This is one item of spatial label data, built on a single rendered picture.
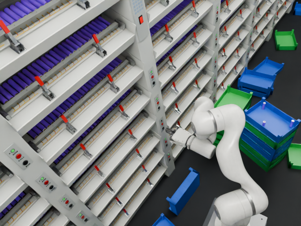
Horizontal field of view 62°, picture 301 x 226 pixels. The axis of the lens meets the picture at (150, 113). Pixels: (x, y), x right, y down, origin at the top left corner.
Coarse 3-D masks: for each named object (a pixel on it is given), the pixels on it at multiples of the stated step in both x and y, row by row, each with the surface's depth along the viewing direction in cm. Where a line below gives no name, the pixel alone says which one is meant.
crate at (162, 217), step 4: (160, 216) 180; (164, 216) 180; (160, 220) 183; (164, 220) 183; (168, 220) 178; (156, 224) 181; (160, 224) 182; (164, 224) 181; (168, 224) 181; (172, 224) 176
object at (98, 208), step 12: (144, 144) 163; (156, 144) 166; (132, 156) 158; (144, 156) 159; (120, 168) 153; (132, 168) 154; (120, 180) 150; (108, 192) 146; (96, 204) 142; (96, 216) 138
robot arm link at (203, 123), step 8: (200, 104) 111; (208, 104) 112; (200, 112) 105; (208, 112) 104; (192, 120) 105; (200, 120) 102; (208, 120) 101; (192, 128) 105; (200, 128) 102; (208, 128) 101; (216, 128) 102
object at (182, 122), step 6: (204, 90) 210; (210, 90) 209; (198, 96) 209; (192, 102) 203; (192, 108) 202; (186, 114) 200; (192, 114) 200; (180, 120) 196; (186, 120) 197; (174, 126) 193; (180, 126) 190; (186, 126) 197
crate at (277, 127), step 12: (252, 108) 183; (264, 108) 185; (276, 108) 177; (252, 120) 175; (264, 120) 178; (276, 120) 176; (288, 120) 173; (300, 120) 164; (264, 132) 171; (276, 132) 170; (288, 132) 164
